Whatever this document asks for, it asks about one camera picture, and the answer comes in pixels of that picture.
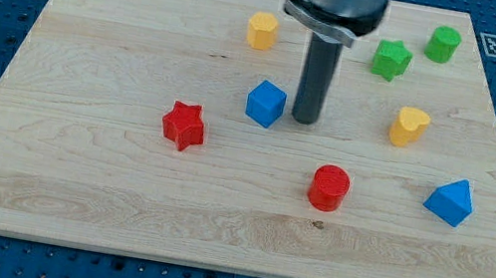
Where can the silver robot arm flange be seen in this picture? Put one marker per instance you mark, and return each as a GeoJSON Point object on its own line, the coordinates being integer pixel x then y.
{"type": "Point", "coordinates": [339, 21]}

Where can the yellow heart block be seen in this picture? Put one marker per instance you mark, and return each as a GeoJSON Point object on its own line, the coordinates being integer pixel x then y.
{"type": "Point", "coordinates": [408, 126]}

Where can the blue cube block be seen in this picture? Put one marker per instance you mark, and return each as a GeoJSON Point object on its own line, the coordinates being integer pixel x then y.
{"type": "Point", "coordinates": [265, 104]}

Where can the red star block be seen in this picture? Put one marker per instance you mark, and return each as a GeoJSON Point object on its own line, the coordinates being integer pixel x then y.
{"type": "Point", "coordinates": [184, 125]}

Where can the red cylinder block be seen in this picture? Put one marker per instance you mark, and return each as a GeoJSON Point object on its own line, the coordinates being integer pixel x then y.
{"type": "Point", "coordinates": [329, 187]}

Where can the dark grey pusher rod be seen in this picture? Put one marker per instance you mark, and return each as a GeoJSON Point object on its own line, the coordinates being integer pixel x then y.
{"type": "Point", "coordinates": [321, 62]}

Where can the yellow hexagon block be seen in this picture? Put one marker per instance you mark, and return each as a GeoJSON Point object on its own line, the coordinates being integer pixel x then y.
{"type": "Point", "coordinates": [262, 31]}

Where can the green star block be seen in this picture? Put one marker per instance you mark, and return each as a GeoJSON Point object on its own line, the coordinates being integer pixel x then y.
{"type": "Point", "coordinates": [390, 59]}

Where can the light wooden board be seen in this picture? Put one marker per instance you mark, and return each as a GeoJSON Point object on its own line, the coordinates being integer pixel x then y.
{"type": "Point", "coordinates": [84, 162]}

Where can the blue triangular prism block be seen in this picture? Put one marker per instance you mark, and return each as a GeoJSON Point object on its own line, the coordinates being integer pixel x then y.
{"type": "Point", "coordinates": [451, 202]}

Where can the green cylinder block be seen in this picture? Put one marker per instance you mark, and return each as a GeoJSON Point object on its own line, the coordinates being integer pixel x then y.
{"type": "Point", "coordinates": [442, 44]}

